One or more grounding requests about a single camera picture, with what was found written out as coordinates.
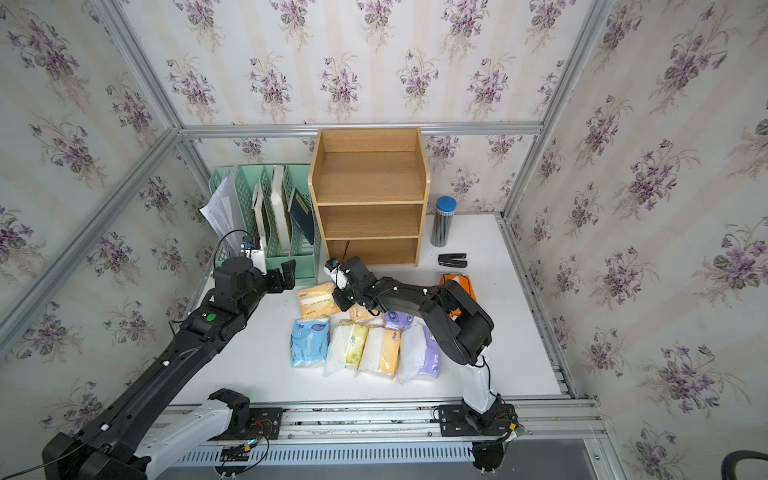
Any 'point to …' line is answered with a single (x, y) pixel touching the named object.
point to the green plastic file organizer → (301, 176)
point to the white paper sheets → (221, 212)
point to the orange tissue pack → (464, 282)
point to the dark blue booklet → (302, 211)
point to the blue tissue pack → (309, 341)
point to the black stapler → (448, 260)
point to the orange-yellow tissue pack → (380, 353)
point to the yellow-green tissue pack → (347, 342)
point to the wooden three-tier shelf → (372, 191)
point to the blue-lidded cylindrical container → (443, 220)
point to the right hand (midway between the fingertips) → (337, 292)
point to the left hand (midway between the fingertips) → (282, 263)
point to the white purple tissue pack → (419, 354)
